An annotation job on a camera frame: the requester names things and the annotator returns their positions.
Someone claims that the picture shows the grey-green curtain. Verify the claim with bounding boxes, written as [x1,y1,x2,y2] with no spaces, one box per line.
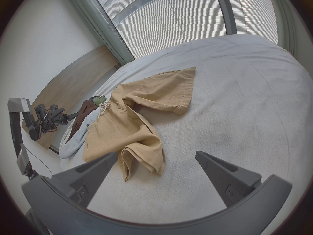
[62,0,135,65]
[265,0,302,57]

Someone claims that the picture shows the bed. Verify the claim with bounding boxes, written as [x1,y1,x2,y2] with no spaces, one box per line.
[22,34,310,226]

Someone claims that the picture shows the green garment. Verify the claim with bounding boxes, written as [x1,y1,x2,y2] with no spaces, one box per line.
[94,95,107,107]

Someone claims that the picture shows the window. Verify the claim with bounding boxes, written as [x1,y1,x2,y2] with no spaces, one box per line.
[84,0,279,61]

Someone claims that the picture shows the pale blue garment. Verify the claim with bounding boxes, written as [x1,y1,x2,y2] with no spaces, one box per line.
[59,112,95,159]

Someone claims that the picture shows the tan shorts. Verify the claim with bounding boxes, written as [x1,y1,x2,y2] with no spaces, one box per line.
[83,67,196,182]

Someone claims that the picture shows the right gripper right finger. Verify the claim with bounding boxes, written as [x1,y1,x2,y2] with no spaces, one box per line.
[195,151,263,208]

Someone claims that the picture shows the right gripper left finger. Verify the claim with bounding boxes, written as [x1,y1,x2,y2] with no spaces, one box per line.
[52,152,119,208]

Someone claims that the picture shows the brown garment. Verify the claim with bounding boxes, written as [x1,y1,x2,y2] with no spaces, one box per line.
[67,101,97,141]

